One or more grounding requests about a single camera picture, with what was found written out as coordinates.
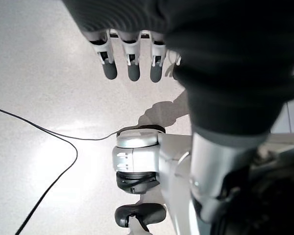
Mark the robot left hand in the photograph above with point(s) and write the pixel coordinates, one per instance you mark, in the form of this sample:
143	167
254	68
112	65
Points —
235	61

